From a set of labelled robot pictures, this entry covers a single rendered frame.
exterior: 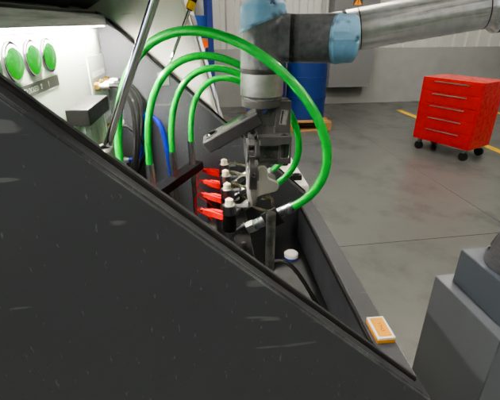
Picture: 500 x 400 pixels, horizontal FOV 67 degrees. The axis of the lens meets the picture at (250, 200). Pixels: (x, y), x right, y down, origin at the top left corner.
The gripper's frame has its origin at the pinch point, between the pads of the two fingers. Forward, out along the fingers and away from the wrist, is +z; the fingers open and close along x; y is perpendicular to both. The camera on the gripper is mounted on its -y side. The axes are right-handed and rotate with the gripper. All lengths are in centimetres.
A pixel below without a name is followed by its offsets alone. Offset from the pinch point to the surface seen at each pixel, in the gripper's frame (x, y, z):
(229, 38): -9.8, -3.9, -30.1
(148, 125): 7.3, -19.4, -13.7
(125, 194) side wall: -35.0, -15.3, -17.7
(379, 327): -22.2, 19.6, 14.2
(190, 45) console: 35.0, -11.2, -26.9
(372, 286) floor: 106, 85, 111
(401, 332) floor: 69, 85, 111
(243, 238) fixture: 6.0, -0.9, 12.5
